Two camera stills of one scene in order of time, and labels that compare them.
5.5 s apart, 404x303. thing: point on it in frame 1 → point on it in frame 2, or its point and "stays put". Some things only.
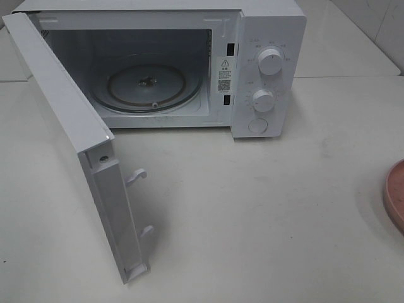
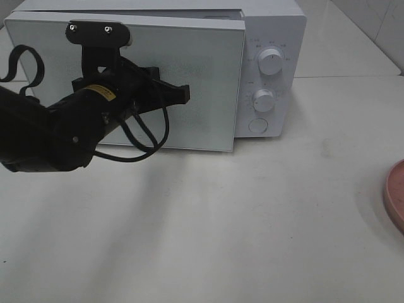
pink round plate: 393,187 stays put
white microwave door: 94,143 → 205,53
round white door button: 257,125 stays put
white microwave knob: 262,100 stays put
